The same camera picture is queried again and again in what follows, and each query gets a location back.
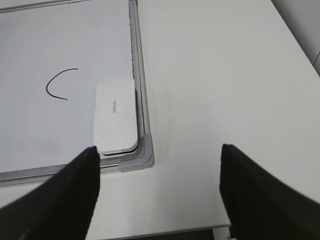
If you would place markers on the white rectangular whiteboard eraser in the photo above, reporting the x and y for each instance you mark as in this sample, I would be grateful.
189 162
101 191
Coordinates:
115 128

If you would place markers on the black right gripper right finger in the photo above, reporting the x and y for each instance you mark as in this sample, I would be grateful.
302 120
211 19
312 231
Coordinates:
260 206

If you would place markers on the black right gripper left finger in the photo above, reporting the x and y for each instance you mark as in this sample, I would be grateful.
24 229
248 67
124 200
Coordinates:
59 209

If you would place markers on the aluminium framed whiteboard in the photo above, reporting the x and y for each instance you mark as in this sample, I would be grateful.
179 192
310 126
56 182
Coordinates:
53 55

